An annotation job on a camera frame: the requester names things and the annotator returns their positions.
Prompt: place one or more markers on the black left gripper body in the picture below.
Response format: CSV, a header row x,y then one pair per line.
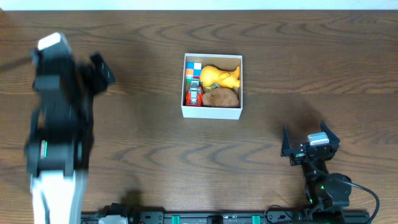
x,y
101,71

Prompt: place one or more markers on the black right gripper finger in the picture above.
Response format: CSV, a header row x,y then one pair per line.
x,y
285,148
334,140

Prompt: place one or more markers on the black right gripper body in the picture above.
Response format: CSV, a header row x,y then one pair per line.
x,y
298,157

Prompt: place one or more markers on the brown plush toy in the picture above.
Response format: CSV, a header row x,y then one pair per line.
x,y
221,98

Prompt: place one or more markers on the colourful puzzle cube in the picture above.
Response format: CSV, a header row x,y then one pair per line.
x,y
192,71

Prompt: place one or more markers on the red toy car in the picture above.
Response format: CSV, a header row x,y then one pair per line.
x,y
194,94

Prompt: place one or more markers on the orange squishy figure toy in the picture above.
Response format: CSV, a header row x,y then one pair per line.
x,y
225,79

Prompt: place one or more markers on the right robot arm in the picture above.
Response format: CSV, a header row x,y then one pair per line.
x,y
325,191

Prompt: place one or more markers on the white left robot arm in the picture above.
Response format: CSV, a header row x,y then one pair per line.
x,y
61,137

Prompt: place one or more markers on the white cardboard box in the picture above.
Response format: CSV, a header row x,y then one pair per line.
x,y
224,62

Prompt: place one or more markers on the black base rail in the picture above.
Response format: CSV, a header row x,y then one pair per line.
x,y
117,213

